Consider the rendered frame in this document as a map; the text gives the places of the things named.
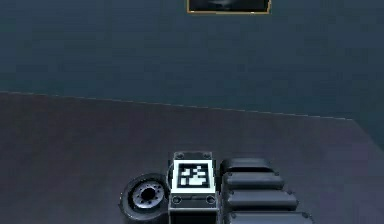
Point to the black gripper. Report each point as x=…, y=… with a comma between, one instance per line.
x=145, y=196

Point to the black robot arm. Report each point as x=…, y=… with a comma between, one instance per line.
x=253, y=196

